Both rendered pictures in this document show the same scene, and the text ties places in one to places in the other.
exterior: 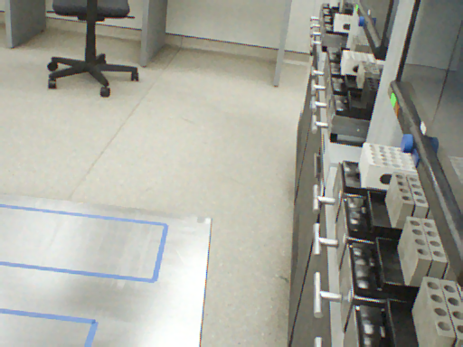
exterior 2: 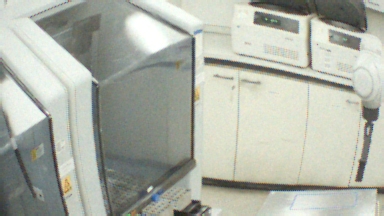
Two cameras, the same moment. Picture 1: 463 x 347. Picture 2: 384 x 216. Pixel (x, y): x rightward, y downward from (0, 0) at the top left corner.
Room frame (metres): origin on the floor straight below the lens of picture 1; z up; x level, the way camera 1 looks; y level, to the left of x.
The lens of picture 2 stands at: (2.38, 0.40, 1.82)
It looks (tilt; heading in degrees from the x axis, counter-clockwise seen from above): 18 degrees down; 199
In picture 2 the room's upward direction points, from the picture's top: 1 degrees clockwise
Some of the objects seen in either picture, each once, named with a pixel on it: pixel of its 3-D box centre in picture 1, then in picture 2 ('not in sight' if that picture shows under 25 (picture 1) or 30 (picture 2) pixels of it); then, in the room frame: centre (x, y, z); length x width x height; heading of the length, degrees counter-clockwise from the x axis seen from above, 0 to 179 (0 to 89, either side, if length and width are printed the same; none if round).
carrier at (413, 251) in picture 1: (413, 253); (163, 215); (0.71, -0.29, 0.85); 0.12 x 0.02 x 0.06; 176
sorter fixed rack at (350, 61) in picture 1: (390, 71); not in sight; (1.72, -0.45, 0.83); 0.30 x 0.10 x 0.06; 86
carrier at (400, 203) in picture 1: (399, 201); not in sight; (0.87, -0.30, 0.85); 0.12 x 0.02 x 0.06; 177
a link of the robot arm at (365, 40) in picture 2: not in sight; (372, 61); (0.98, 0.44, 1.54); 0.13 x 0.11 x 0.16; 170
